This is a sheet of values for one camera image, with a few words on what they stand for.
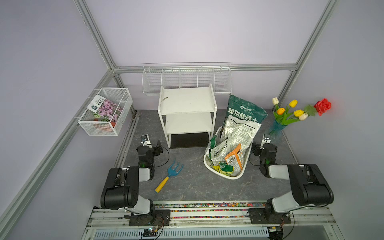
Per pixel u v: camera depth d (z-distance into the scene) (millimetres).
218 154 831
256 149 824
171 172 894
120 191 454
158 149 861
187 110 736
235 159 797
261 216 737
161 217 725
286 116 847
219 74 959
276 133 967
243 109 826
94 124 740
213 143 847
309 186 452
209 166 826
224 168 790
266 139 792
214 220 739
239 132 868
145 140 790
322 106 708
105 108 741
